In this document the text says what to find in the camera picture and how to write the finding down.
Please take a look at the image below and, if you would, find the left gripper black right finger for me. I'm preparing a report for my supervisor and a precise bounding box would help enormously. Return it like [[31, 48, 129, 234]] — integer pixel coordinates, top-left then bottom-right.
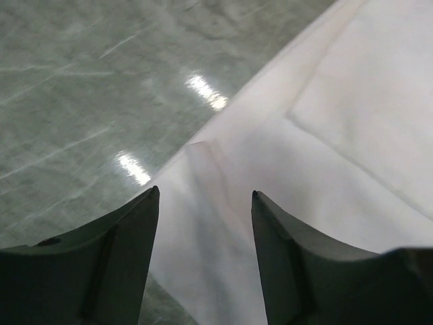
[[251, 191, 432, 324]]

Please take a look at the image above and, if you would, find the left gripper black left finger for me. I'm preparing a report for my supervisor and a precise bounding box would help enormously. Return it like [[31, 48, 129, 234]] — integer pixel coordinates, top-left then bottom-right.
[[1, 187, 160, 324]]

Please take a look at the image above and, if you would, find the white Coca-Cola t-shirt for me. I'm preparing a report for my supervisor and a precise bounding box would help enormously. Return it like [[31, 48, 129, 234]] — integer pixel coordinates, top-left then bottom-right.
[[151, 1, 432, 324]]

